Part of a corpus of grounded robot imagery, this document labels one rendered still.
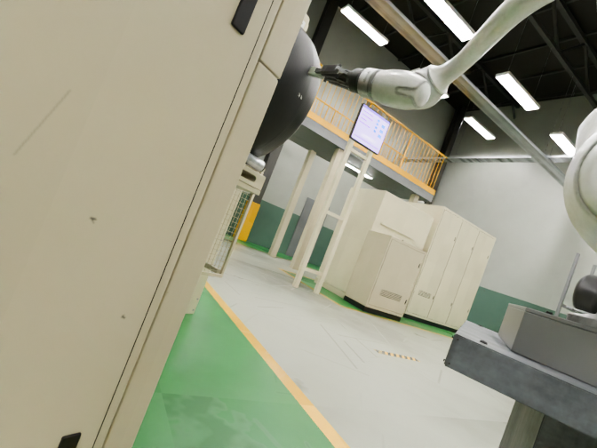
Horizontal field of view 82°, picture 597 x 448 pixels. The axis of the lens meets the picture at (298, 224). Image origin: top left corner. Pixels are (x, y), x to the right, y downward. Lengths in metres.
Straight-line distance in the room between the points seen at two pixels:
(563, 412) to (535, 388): 0.03
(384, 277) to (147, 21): 5.39
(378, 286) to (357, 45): 9.63
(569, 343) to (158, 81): 0.58
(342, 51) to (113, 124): 12.74
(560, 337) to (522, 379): 0.12
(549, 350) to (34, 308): 0.59
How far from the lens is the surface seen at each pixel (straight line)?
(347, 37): 13.33
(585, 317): 0.74
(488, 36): 1.10
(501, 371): 0.46
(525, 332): 0.56
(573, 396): 0.47
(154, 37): 0.44
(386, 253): 5.57
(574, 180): 0.49
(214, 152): 0.49
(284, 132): 1.33
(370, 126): 5.50
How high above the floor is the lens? 0.69
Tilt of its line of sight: 2 degrees up
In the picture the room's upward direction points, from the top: 21 degrees clockwise
